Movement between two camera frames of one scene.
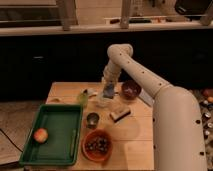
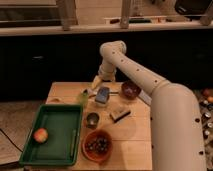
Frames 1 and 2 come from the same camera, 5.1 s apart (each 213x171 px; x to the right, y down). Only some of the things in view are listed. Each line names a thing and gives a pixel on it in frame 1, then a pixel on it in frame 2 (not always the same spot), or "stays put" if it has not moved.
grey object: [109, 90] to [102, 94]
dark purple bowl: [130, 89] stays put
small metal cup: [92, 120] stays put
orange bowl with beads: [96, 145] stays put
